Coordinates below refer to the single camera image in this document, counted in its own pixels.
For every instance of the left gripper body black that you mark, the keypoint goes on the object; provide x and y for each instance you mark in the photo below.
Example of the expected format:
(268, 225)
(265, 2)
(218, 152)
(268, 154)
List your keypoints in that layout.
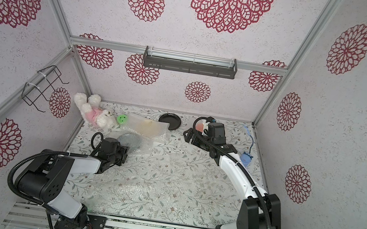
(120, 156)

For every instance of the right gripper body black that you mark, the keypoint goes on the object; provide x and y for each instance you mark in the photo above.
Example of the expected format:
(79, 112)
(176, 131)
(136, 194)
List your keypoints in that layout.
(191, 137)

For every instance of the dark grey plate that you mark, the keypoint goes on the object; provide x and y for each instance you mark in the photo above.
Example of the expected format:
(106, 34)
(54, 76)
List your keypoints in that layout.
(173, 120)

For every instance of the clear bubble wrap sheet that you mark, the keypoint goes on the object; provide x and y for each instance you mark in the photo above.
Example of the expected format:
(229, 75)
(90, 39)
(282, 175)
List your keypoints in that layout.
(177, 188)

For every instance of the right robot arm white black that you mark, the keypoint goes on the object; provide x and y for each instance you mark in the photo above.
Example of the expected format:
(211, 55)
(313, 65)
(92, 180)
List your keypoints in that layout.
(259, 209)

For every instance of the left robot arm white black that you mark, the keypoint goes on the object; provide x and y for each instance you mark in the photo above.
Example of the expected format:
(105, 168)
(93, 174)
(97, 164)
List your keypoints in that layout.
(40, 178)

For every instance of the orange plate in bubble wrap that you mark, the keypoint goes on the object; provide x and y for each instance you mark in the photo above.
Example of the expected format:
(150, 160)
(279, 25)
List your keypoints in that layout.
(209, 129)

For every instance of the yellow plate in bubble wrap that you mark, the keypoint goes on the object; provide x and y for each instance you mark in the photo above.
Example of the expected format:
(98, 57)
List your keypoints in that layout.
(146, 127)

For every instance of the green round toy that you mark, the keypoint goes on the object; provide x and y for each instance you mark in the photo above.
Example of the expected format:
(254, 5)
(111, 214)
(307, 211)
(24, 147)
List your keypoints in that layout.
(122, 119)

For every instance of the white plush bunny pink dress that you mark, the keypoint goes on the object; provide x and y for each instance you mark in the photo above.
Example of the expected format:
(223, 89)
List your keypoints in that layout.
(92, 113)

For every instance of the blue toy with cord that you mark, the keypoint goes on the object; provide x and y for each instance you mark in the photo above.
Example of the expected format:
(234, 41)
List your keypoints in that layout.
(246, 156)

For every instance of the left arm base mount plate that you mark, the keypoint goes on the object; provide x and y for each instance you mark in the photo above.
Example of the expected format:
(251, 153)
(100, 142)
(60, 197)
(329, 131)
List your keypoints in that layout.
(92, 224)

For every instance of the black wire wall basket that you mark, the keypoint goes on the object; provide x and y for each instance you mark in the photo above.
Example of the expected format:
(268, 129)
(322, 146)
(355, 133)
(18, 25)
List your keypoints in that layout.
(35, 90)

